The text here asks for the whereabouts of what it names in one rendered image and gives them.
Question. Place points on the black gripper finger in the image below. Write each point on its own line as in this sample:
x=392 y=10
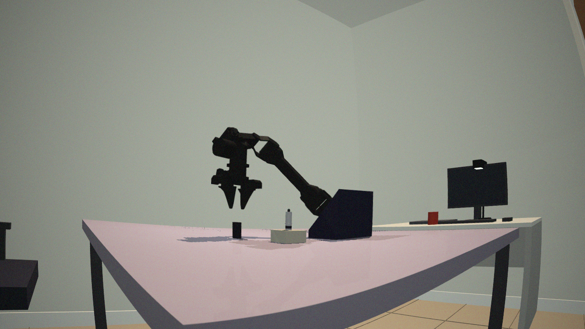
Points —
x=245 y=194
x=229 y=192

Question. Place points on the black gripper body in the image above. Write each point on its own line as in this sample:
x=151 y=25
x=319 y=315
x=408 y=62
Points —
x=237 y=176

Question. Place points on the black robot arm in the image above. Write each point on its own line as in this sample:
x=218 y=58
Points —
x=234 y=145

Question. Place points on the beige block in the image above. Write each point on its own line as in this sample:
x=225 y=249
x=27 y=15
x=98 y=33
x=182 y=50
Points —
x=288 y=236

